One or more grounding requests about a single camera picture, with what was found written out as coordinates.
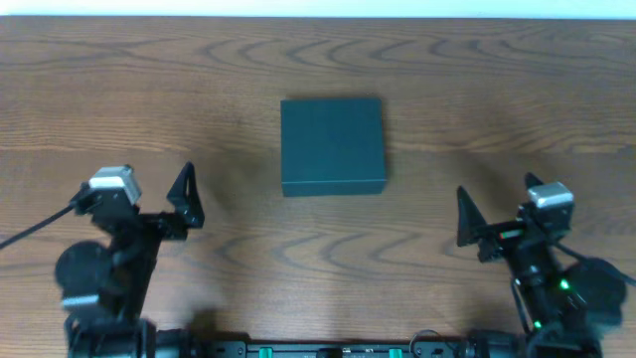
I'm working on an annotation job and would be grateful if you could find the black box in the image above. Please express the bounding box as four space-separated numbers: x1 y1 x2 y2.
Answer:
280 97 388 197

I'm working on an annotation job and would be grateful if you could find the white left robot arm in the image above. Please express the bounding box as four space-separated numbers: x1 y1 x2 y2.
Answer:
55 162 205 357

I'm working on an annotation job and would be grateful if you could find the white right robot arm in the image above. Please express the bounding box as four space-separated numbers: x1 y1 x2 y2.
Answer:
454 173 635 357

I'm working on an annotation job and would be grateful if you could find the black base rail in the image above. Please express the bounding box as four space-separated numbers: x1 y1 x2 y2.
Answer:
153 330 602 358

